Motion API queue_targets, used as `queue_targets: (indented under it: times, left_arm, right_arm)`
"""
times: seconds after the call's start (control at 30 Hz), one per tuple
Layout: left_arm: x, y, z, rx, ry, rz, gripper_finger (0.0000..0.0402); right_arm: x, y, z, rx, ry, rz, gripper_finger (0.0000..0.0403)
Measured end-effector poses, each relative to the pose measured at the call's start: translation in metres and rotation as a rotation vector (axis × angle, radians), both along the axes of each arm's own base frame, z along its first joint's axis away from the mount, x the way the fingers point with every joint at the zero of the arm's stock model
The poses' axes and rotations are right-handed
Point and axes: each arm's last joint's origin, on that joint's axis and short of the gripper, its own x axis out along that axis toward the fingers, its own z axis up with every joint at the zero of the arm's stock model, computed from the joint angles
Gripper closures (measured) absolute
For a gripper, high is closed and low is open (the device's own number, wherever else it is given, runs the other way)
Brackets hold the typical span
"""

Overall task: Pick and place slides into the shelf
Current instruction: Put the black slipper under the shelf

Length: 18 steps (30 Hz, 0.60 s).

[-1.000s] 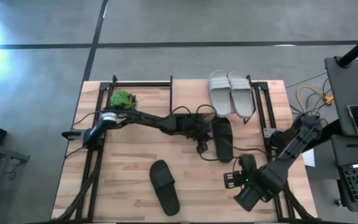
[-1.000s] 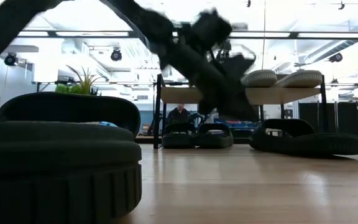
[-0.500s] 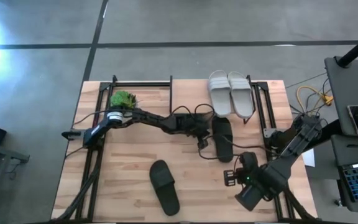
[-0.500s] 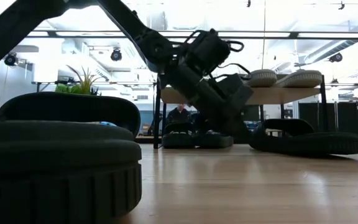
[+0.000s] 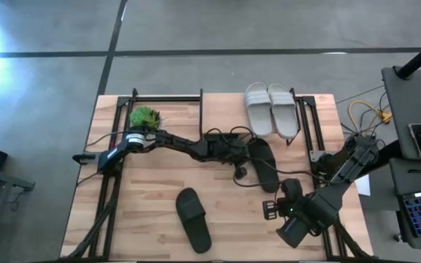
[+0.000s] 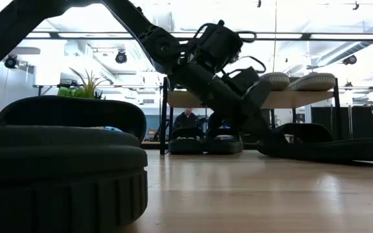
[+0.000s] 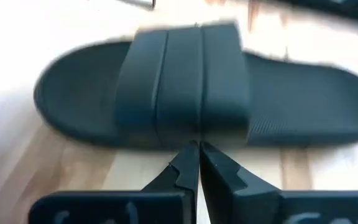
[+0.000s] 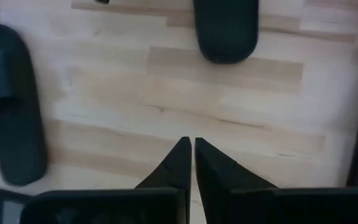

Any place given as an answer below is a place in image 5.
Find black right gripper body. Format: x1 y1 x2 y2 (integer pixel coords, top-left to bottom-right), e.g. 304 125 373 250
262 199 283 221

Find yellow cable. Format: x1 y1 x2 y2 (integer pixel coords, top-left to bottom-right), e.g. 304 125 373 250
348 100 393 134

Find green plant in patterned pot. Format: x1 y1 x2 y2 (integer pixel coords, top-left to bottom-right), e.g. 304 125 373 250
129 105 162 132

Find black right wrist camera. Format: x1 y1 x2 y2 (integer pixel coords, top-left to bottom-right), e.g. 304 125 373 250
279 178 304 201

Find grey metal stand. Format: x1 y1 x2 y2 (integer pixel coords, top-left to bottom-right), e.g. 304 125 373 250
0 164 36 193

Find black slide sandal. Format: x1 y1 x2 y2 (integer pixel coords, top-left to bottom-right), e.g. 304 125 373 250
175 187 213 254
246 137 281 194

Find grey slide sandal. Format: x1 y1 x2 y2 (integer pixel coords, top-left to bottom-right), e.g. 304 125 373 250
268 83 300 140
244 81 273 138

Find black stand pole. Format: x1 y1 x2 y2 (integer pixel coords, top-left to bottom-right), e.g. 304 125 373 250
395 32 421 80

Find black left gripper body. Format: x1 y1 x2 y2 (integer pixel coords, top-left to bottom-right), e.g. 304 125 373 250
205 131 250 180

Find grey side desk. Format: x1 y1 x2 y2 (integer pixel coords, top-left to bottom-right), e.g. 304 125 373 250
381 65 421 161

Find white paper sheet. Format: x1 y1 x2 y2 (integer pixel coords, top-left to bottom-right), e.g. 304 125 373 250
355 174 372 197

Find wooden shelf with black frame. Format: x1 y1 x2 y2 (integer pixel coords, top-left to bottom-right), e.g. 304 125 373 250
198 87 303 147

